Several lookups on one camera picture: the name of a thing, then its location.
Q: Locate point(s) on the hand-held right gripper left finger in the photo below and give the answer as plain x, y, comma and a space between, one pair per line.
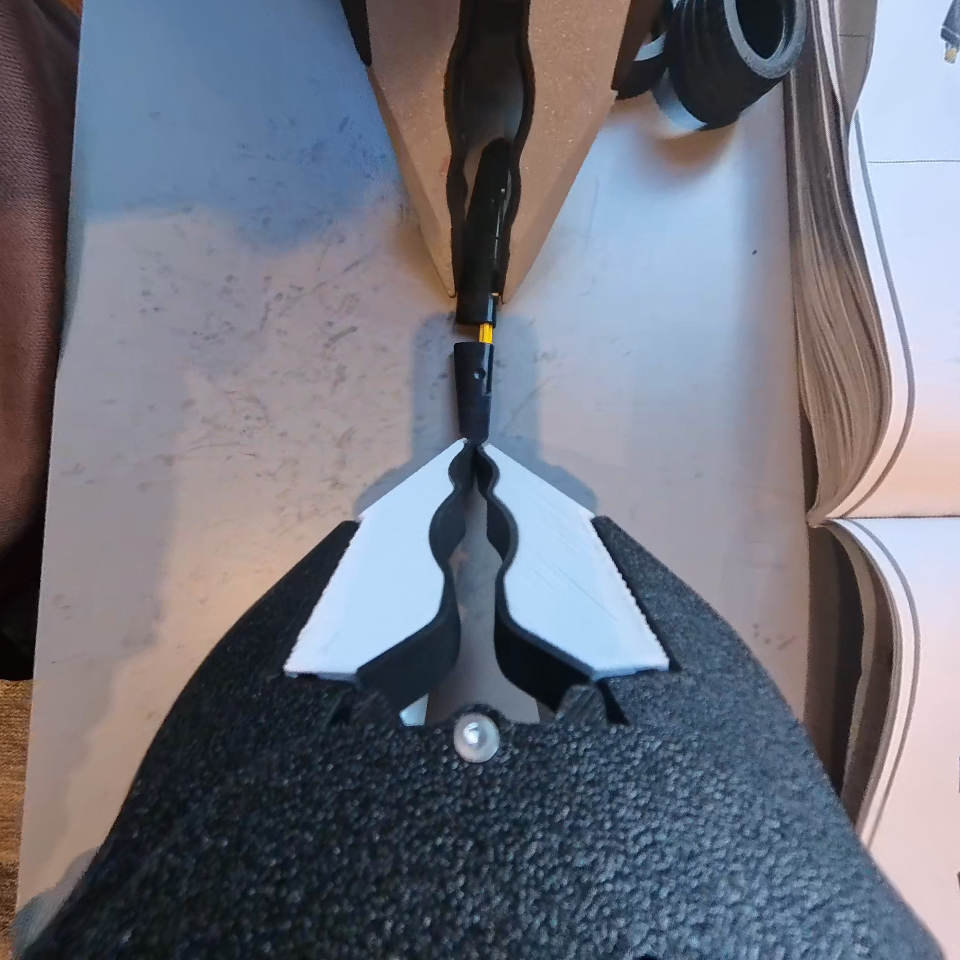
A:
375, 592

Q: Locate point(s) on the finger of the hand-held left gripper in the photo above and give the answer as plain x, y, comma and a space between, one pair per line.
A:
412, 112
562, 97

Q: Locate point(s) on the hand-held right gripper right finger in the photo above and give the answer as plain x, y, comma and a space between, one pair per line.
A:
577, 592

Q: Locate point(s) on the black brick piece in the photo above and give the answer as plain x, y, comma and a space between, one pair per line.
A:
491, 187
472, 390

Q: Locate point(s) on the grey desk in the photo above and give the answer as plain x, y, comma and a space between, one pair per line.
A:
225, 375

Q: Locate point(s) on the building instruction booklet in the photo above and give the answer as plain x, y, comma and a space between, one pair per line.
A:
900, 375

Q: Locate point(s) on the person's brown clothing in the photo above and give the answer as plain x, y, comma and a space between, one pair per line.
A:
34, 300

